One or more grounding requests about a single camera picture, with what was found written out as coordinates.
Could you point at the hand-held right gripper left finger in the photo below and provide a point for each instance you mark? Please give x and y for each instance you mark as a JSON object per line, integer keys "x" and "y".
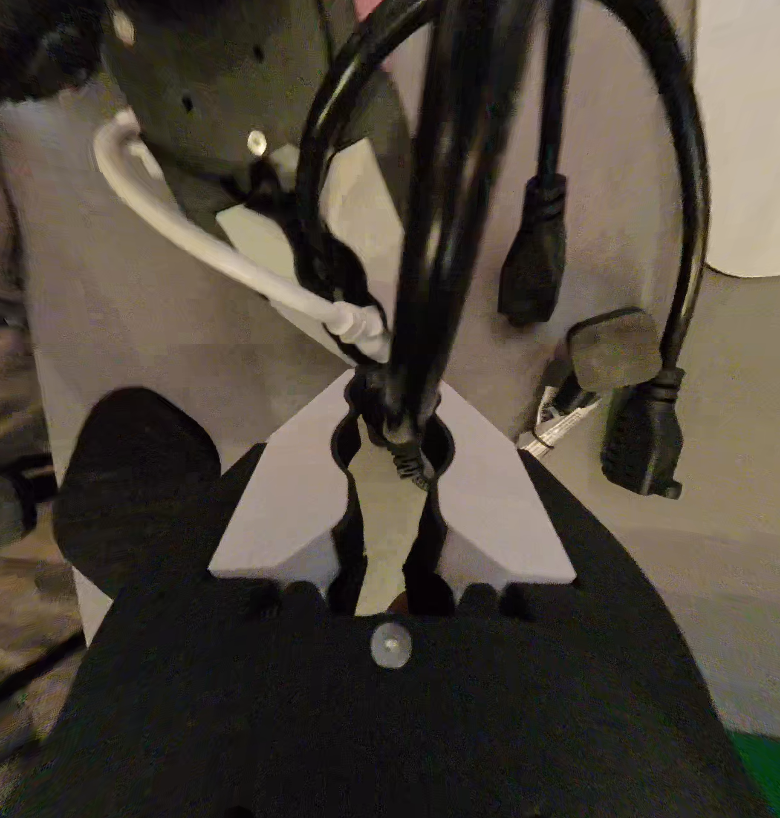
{"x": 281, "y": 511}

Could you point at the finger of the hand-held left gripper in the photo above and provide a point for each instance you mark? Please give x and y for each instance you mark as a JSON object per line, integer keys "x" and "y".
{"x": 364, "y": 192}
{"x": 256, "y": 236}

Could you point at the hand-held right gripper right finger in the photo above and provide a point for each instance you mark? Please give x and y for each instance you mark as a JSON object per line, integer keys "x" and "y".
{"x": 498, "y": 511}

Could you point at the black power plug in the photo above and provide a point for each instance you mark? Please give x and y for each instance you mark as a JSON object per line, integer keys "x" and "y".
{"x": 403, "y": 409}
{"x": 326, "y": 262}

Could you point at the white power plug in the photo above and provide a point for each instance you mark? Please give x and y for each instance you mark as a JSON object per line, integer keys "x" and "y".
{"x": 361, "y": 332}

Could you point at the black flat strip plug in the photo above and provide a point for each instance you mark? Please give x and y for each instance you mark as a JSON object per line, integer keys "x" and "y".
{"x": 614, "y": 348}

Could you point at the black mesh pad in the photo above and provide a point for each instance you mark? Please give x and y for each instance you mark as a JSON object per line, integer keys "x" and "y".
{"x": 134, "y": 479}

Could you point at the green plastic bin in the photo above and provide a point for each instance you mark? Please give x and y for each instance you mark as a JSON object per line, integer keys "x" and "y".
{"x": 773, "y": 779}

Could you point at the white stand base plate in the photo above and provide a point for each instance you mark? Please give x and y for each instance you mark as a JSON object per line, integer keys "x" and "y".
{"x": 754, "y": 128}

